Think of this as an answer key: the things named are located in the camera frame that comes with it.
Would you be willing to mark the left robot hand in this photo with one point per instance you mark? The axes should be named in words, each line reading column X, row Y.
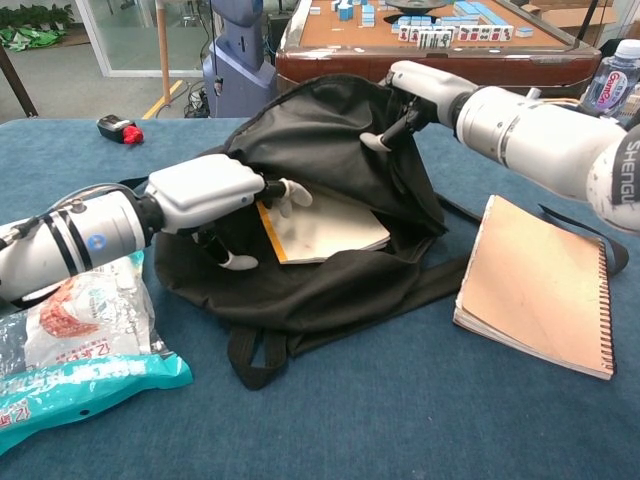
column 200, row 192

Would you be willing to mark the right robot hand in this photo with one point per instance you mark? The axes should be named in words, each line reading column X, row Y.
column 430, row 90

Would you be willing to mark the black fabric backpack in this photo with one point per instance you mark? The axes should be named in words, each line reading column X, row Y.
column 320, row 130

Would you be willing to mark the white book orange spine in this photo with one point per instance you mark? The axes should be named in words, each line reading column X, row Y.
column 340, row 230

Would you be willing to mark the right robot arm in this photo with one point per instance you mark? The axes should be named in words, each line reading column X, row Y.
column 550, row 135

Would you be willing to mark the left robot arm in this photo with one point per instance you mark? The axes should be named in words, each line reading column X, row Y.
column 60, row 245

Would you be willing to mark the teal snack food package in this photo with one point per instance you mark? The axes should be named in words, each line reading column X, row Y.
column 90, row 380

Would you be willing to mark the bamboo face mahjong tile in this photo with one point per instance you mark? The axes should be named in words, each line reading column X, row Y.
column 435, row 39
column 446, row 39
column 423, row 39

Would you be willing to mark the dark round dice dome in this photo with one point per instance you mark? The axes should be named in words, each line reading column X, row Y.
column 415, row 4

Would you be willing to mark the brown mahjong table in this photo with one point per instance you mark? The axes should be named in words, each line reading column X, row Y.
column 340, row 62

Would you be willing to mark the black device red button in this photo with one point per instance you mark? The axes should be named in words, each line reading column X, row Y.
column 112, row 126

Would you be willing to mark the blue white mahjong tile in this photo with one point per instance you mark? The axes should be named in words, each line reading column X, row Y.
column 524, row 32

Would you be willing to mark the blue grey robot stand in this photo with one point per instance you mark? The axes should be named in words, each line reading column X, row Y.
column 235, row 75

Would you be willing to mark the wooden pole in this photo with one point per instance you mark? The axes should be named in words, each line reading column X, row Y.
column 163, row 50

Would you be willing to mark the cardboard box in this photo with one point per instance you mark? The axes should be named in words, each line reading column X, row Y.
column 575, row 15

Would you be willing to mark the black tripod stand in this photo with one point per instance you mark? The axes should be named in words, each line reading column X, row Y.
column 591, row 20

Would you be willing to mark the clear plastic water bottle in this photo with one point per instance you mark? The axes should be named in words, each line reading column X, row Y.
column 612, row 80

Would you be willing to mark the dark slanted leg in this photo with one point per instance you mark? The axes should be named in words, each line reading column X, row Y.
column 17, row 85

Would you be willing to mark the spiral notebook kraft cover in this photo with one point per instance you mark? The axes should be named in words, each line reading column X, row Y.
column 535, row 285

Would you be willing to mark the green cloth pile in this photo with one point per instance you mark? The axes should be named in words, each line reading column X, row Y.
column 30, row 39

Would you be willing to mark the green potted plants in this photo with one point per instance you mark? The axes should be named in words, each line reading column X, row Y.
column 35, row 17

